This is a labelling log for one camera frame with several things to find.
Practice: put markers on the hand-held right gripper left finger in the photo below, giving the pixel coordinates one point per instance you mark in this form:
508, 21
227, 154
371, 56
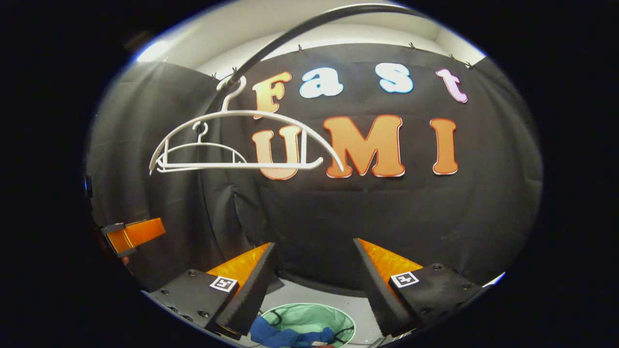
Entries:
251, 295

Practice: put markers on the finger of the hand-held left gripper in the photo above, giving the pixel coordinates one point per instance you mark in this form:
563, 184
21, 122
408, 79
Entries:
140, 231

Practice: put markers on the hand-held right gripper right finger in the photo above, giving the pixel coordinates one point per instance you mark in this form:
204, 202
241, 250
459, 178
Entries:
382, 299

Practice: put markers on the green laundry hamper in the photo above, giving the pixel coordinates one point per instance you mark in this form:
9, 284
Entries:
309, 316

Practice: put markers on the white plastic hanger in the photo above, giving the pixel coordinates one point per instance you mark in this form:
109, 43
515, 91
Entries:
203, 145
242, 114

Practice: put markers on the black backdrop cloth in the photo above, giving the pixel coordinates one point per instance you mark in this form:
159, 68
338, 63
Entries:
362, 217

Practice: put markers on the black clothes rail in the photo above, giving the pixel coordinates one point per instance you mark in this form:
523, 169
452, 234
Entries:
290, 31

